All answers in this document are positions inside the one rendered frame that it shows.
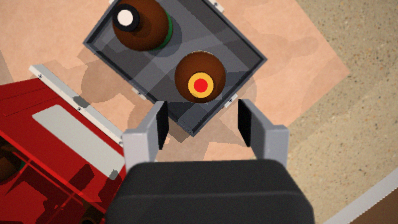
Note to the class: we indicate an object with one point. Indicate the brown bottle with yellow cap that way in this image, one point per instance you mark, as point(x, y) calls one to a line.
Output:
point(200, 77)

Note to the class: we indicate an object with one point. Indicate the red crate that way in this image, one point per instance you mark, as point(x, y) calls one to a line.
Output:
point(62, 145)

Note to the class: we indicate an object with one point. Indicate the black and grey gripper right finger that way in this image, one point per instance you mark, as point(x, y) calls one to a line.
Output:
point(267, 141)

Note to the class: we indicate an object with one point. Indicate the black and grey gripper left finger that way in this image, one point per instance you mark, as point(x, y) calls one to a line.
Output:
point(141, 144)

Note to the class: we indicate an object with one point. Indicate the grey square tray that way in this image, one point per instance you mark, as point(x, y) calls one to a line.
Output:
point(197, 26)

